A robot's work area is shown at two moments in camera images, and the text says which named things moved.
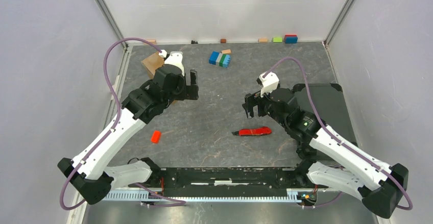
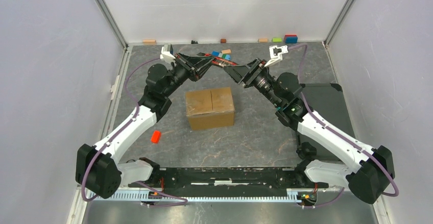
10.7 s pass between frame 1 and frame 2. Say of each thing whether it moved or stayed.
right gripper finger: moved
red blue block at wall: stayed
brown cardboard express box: moved
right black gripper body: moved
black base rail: stayed
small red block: stayed
